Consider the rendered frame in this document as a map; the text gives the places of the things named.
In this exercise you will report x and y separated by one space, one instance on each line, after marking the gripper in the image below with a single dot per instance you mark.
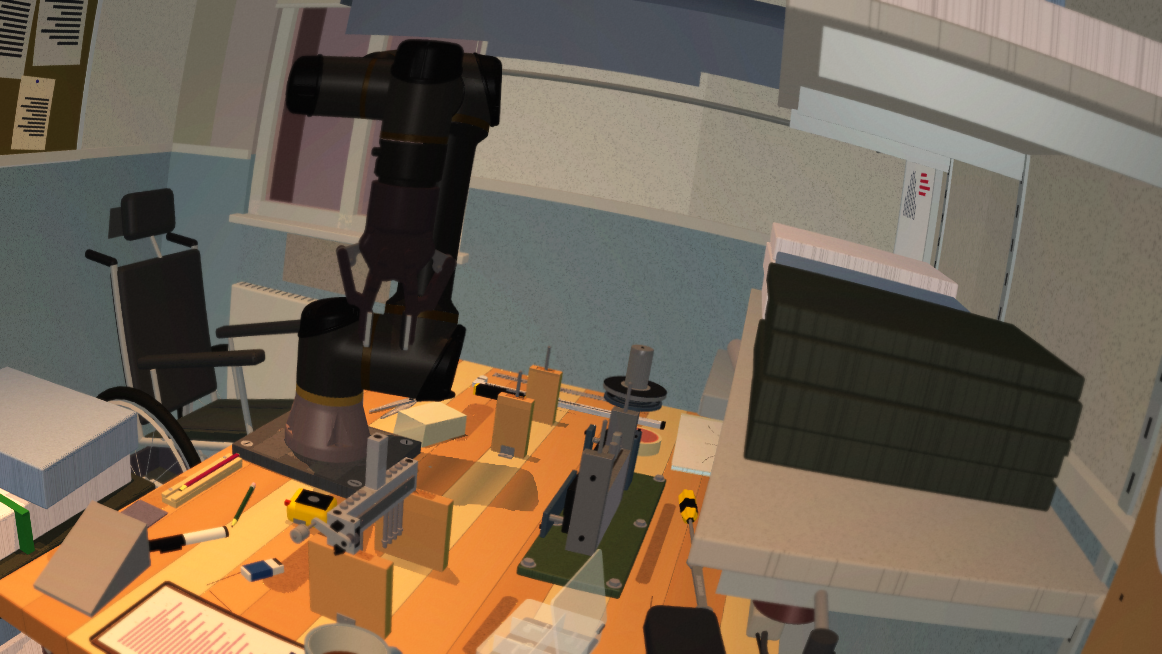
406 231

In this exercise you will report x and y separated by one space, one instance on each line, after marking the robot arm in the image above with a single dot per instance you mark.
418 100

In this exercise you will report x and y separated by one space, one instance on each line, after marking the orange wooden rack block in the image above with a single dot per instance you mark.
545 395
350 590
422 536
513 425

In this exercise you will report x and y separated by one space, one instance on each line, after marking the grey pin gauge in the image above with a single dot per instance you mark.
372 504

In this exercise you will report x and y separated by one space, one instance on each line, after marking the black handwheel with grey hub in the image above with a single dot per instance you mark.
638 377

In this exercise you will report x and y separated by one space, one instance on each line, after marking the blue simulator lever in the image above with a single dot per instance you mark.
556 508

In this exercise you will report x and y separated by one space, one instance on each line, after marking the grey seating simulator body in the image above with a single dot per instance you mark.
595 490

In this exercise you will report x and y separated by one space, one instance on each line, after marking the white radiator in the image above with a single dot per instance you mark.
263 318

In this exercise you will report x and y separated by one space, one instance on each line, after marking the beige foam block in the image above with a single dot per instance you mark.
431 422

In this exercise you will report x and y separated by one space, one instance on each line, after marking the white framed window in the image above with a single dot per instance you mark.
309 118

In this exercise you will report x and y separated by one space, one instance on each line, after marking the steel ruler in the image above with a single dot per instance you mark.
581 407

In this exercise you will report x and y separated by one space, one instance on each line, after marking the black wheelchair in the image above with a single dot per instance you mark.
163 318

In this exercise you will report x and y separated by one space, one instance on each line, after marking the yellow tape measure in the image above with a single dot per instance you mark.
310 505

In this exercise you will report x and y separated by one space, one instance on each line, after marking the red pencil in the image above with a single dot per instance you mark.
213 470

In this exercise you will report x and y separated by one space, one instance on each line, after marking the green pencil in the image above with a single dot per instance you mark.
243 504

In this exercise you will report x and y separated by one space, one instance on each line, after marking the wooden ruler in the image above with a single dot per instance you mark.
195 486

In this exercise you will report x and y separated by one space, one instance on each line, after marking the beige tape roll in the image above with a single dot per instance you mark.
649 440

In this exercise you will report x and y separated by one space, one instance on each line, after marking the blue roller blind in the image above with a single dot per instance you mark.
590 41

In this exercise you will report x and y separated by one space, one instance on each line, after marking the blue and white eraser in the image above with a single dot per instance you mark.
263 569

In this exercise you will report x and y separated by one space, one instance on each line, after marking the black and white marker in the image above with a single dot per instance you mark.
186 538

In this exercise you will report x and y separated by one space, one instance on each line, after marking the small grey plate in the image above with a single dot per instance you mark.
145 514

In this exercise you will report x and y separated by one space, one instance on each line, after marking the white paper pad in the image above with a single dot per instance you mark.
694 445

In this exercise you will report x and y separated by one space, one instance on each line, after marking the clear plastic panel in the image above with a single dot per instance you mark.
586 586

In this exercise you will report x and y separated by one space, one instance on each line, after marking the white mug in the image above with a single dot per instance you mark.
350 640

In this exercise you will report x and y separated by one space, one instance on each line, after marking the yellow and black screwdriver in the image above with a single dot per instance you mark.
687 506

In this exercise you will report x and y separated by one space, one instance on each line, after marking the clear plastic organizer box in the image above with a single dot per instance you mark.
536 631

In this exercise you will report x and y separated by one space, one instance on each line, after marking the brown clipboard with paper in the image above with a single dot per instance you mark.
182 626

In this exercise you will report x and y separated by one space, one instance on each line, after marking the brown notice board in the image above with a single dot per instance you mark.
45 73

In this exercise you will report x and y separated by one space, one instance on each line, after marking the grey wedge block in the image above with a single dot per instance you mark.
91 563

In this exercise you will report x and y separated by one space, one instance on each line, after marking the white and pink foam stack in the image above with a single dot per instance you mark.
844 254

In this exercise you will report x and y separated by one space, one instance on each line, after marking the black cushion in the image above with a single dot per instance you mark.
681 631

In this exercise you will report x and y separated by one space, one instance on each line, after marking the white box with green band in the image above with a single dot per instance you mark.
14 526

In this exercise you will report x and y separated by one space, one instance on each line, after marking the brown spool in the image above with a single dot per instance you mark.
781 613

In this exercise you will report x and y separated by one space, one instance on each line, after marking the white box with red marks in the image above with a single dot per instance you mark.
919 209

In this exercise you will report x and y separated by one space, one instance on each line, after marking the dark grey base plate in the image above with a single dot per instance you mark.
263 451

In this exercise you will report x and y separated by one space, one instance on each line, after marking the green simulator base plate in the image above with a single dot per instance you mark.
640 517

